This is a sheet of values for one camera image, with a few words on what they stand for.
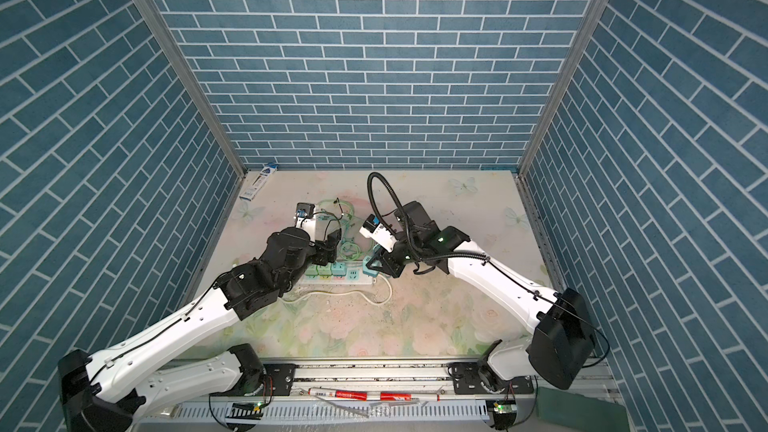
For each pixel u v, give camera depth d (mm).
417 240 595
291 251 519
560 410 696
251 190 1125
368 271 740
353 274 892
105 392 386
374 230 662
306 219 606
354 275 889
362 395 710
